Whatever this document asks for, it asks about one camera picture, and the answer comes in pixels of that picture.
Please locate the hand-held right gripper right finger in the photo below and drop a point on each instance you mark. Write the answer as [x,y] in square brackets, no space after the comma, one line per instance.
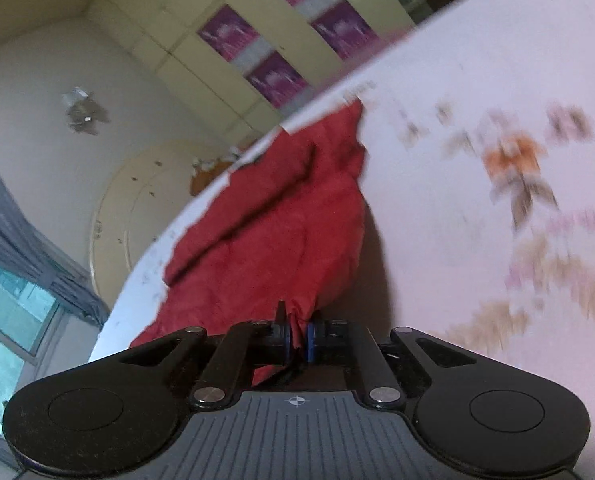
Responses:
[313,342]

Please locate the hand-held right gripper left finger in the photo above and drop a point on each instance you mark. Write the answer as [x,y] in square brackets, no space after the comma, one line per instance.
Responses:
[284,342]

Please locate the red padded jacket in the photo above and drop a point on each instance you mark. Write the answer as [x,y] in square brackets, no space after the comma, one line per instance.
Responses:
[257,230]

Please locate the orange patterned pillow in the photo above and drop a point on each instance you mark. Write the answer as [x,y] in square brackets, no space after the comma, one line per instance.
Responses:
[202,177]

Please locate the cream round headboard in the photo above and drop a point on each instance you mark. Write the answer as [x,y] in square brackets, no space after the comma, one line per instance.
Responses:
[142,200]

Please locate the window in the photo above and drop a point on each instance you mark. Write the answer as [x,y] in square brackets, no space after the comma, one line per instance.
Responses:
[7,310]

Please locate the grey-blue curtain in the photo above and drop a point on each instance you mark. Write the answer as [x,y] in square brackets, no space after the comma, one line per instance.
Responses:
[7,220]

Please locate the white floral bed sheet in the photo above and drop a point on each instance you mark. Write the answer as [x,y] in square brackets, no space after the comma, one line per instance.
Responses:
[477,85]

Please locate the cream wardrobe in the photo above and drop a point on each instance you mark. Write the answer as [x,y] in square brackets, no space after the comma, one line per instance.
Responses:
[137,25]

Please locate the wall lamp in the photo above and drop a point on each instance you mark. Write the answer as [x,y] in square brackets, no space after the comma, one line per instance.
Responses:
[84,110]

